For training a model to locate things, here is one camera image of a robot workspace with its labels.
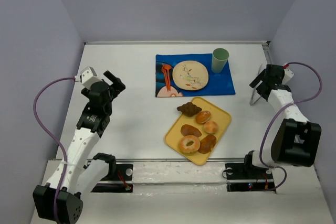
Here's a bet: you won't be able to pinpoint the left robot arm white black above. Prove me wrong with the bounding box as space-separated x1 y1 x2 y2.
33 67 125 223

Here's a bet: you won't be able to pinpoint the blue patterned placemat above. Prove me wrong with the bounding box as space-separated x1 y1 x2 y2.
155 54 236 98

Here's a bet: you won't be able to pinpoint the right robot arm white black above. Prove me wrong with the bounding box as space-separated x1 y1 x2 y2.
244 64 322 170

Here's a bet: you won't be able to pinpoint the orange plastic fork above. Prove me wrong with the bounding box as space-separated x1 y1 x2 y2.
161 64 172 91

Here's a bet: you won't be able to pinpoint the beige ceramic plate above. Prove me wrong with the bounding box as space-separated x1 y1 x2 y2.
172 60 209 91

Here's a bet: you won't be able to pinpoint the brown glazed pastry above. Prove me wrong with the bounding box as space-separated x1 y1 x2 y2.
198 135 217 154

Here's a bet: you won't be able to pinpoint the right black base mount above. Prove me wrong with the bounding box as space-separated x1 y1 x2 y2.
222 163 276 192

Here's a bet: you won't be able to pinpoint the yellow plastic tray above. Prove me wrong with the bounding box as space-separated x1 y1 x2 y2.
164 97 232 166

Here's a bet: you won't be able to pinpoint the aluminium front rail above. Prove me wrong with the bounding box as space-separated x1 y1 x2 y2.
116 157 244 163

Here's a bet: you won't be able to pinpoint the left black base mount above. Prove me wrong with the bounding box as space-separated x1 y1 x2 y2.
91 163 133 193

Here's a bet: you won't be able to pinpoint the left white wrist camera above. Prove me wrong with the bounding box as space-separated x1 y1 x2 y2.
80 67 102 90

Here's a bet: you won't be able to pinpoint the green plastic cup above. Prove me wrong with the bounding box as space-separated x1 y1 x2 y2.
211 48 229 73

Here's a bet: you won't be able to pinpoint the brown oval bread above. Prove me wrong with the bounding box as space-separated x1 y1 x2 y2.
180 124 202 137

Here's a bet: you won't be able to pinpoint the light round bread roll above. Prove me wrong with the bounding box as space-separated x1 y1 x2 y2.
203 120 219 134

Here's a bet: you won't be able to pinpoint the sugared ring donut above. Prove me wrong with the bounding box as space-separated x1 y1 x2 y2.
178 135 201 154

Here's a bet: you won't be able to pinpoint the sesame glazed bun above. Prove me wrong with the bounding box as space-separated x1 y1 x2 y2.
195 110 212 124

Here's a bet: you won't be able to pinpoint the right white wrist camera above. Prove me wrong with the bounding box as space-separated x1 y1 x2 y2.
282 64 294 85

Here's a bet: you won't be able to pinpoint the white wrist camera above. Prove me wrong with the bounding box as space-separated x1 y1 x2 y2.
80 67 102 90
282 64 294 85

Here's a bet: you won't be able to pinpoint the silver metal tongs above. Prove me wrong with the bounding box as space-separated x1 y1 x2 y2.
249 64 263 106

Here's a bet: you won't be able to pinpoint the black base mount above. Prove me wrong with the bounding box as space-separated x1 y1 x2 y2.
222 163 276 192
91 163 133 193

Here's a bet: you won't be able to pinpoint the dark chocolate croissant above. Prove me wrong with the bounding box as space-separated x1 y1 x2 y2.
176 102 202 117

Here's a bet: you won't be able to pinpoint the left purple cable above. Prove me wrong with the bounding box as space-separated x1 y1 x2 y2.
33 77 80 224

